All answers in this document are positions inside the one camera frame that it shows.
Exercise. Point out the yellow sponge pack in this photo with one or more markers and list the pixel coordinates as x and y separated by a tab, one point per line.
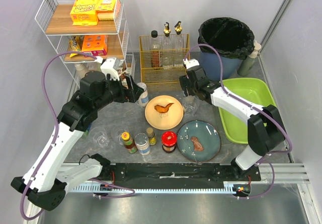
105	9

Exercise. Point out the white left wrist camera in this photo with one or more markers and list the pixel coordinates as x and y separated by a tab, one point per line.
109	66

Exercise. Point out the glass oil bottle gold spout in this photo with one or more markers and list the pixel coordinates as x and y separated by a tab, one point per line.
179	46

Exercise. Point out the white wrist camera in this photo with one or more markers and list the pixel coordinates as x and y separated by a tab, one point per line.
109	66
190	63

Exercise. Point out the small yellow spice bottle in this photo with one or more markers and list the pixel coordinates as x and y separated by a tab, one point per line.
151	136

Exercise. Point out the yellow candy bag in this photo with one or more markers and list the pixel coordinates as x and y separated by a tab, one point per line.
74	44

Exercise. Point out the yellow snack box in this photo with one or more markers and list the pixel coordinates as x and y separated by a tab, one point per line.
83	13

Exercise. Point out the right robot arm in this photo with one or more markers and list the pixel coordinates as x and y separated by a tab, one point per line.
264	125

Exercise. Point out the brown food piece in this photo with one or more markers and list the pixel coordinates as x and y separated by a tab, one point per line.
197	144

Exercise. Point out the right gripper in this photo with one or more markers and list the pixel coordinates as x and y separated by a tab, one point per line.
187	85

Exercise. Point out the white wire shelf rack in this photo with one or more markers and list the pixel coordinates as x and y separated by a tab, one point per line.
55	22

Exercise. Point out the chobani yogurt tub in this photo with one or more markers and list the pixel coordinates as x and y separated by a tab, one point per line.
122	72

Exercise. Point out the yellow cap sauce bottle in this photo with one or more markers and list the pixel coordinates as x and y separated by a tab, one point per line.
128	142

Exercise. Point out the silver lid spice jar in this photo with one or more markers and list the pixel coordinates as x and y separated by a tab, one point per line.
142	143

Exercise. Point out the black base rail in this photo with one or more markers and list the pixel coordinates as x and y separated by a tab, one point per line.
175	175

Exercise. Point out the beige round plate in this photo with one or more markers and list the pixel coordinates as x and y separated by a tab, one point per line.
167	120

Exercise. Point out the blue ceramic plate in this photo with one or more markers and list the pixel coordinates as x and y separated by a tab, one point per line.
207	135

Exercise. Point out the tall clear jar silver lid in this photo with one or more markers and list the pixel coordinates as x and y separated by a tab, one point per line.
189	98

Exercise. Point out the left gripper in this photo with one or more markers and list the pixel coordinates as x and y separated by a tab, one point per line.
126	90

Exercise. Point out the red lid sauce jar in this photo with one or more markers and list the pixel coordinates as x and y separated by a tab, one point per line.
169	141

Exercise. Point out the clear plastic cup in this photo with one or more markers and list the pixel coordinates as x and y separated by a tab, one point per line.
98	135
116	134

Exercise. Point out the white lid spice jar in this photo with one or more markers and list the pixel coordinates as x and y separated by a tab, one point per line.
143	99

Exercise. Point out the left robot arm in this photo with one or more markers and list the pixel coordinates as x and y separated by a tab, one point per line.
42	184

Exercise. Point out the orange cardboard box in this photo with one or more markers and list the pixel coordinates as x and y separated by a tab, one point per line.
95	45

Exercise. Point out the dark soy sauce bottle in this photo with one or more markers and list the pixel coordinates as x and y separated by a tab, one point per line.
155	48

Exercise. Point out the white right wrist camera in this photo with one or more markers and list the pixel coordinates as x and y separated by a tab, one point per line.
190	63

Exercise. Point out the beige squeeze bottle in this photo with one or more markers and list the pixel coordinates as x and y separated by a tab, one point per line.
81	69

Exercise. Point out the yellow wire basket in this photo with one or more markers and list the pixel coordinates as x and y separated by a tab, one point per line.
160	79

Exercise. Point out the orange fried chicken piece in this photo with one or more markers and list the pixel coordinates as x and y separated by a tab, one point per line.
162	109

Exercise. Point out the clear glass cup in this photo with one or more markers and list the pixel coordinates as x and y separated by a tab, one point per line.
190	108

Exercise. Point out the blue trash bin black bag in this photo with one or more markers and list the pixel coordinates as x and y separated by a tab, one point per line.
232	39

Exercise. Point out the grey green pump bottle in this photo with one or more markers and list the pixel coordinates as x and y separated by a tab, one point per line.
248	63

